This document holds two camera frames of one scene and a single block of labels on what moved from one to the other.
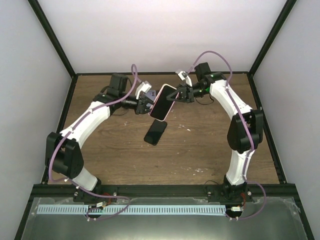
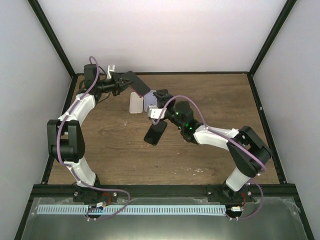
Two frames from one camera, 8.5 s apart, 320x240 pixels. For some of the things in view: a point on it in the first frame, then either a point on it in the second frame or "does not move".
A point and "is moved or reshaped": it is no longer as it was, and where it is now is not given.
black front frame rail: x=125 y=191 does not move
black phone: x=155 y=132 does not move
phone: x=162 y=106 is moved or reshaped
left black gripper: x=142 y=106 to x=119 y=87
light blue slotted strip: x=109 y=209 does not move
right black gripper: x=185 y=94 to x=165 y=98
